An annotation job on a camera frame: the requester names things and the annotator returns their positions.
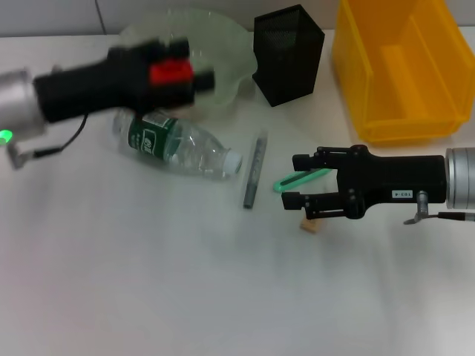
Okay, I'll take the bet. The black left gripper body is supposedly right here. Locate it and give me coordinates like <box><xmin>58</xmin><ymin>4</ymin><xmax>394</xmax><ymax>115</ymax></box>
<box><xmin>33</xmin><ymin>39</ymin><xmax>157</xmax><ymax>123</ymax></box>

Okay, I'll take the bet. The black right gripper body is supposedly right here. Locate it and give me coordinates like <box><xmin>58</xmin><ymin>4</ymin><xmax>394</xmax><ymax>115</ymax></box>
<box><xmin>336</xmin><ymin>145</ymin><xmax>448</xmax><ymax>220</ymax></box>

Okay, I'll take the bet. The green utility knife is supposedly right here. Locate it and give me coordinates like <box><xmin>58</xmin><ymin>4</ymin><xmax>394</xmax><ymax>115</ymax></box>
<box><xmin>273</xmin><ymin>168</ymin><xmax>331</xmax><ymax>194</ymax></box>

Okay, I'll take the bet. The red toy orange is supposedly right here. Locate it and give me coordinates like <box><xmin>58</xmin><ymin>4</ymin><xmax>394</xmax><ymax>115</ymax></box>
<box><xmin>149</xmin><ymin>61</ymin><xmax>196</xmax><ymax>89</ymax></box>

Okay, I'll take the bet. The clear water bottle green label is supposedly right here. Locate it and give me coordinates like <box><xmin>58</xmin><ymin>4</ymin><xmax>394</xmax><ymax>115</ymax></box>
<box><xmin>112</xmin><ymin>110</ymin><xmax>244</xmax><ymax>182</ymax></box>

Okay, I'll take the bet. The beige eraser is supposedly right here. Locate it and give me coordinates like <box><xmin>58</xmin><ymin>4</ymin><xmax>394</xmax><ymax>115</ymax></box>
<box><xmin>299</xmin><ymin>218</ymin><xmax>321</xmax><ymax>235</ymax></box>

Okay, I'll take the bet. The pale green glass fruit bowl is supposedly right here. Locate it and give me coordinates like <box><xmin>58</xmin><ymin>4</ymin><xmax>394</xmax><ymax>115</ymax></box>
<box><xmin>118</xmin><ymin>7</ymin><xmax>259</xmax><ymax>119</ymax></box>

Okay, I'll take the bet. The grey marker pen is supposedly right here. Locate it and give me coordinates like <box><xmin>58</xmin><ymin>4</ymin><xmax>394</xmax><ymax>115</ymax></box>
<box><xmin>243</xmin><ymin>129</ymin><xmax>269</xmax><ymax>210</ymax></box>

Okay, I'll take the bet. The black mesh pen holder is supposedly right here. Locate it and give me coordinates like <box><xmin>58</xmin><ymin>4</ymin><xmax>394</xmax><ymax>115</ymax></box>
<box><xmin>252</xmin><ymin>4</ymin><xmax>326</xmax><ymax>108</ymax></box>

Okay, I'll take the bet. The yellow plastic bin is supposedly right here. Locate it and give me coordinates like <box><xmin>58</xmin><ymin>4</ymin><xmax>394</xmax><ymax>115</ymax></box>
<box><xmin>331</xmin><ymin>0</ymin><xmax>475</xmax><ymax>145</ymax></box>

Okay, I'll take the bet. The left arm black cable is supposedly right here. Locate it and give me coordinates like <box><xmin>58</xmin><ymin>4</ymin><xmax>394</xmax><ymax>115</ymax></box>
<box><xmin>25</xmin><ymin>113</ymin><xmax>88</xmax><ymax>159</ymax></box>

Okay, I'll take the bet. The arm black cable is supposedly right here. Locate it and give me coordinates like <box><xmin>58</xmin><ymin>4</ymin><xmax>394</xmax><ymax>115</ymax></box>
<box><xmin>403</xmin><ymin>211</ymin><xmax>475</xmax><ymax>225</ymax></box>
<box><xmin>25</xmin><ymin>113</ymin><xmax>88</xmax><ymax>159</ymax></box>

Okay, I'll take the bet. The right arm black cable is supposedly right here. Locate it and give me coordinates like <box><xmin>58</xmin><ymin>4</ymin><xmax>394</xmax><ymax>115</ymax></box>
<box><xmin>403</xmin><ymin>211</ymin><xmax>475</xmax><ymax>225</ymax></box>

